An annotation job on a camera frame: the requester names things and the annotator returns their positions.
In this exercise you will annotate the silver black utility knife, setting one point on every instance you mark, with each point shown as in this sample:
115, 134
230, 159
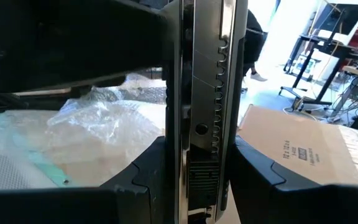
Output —
204, 93

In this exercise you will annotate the person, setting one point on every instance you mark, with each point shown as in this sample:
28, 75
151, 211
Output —
253, 37

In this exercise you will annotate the dark flat monitor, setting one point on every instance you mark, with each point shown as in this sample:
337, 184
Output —
340, 18

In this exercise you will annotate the brown cardboard box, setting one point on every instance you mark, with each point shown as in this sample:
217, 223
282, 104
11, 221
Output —
291, 140

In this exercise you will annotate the clear bubble wrap sheet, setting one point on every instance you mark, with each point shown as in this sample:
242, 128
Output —
98, 121

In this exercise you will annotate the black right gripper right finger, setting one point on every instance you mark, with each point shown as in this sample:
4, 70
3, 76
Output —
253, 186

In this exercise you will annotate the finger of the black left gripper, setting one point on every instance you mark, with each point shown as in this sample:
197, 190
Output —
126, 37

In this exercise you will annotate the black monitor stand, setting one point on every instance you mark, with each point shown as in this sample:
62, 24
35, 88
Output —
306, 62

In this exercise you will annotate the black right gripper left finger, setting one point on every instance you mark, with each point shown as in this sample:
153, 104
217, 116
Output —
145, 186

